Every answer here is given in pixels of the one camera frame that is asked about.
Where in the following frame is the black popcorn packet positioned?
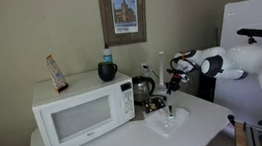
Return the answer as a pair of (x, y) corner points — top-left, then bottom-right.
(141, 94), (168, 115)

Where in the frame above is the small brown picture card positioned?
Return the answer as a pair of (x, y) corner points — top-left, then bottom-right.
(45, 52), (71, 95)

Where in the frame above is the white upright stand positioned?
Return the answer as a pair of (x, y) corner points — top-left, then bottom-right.
(150, 51), (172, 98)

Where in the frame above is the black stereo camera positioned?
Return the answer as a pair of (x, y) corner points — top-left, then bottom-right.
(235, 26), (262, 41)

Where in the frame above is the white wall outlet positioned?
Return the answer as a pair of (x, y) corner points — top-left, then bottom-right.
(140, 62), (151, 77)

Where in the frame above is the metal frame rail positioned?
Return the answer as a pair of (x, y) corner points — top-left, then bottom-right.
(244, 121), (262, 146)

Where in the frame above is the glass coffee carafe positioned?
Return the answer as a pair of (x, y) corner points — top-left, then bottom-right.
(130, 73), (159, 107)

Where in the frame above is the wooden board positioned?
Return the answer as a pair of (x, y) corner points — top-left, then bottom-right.
(232, 119), (250, 146)

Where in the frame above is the brown framed building poster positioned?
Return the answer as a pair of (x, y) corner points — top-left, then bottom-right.
(98, 0), (153, 48)

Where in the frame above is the black mug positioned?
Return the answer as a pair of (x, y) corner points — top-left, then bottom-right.
(96, 60), (120, 83)

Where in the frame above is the black camera tripod mount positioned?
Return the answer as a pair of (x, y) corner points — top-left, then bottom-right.
(246, 35), (258, 47)

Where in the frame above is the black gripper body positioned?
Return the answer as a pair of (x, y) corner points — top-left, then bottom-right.
(167, 72), (185, 91)

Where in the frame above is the white board panel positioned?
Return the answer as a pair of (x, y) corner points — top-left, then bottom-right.
(201, 0), (262, 135)

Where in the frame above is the white microwave oven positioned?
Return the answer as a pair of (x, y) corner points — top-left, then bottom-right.
(28, 65), (142, 146)

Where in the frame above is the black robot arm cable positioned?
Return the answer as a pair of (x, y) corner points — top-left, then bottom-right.
(167, 54), (197, 86)

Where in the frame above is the blue label plastic bottle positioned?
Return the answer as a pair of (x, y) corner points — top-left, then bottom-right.
(100, 42), (115, 64)

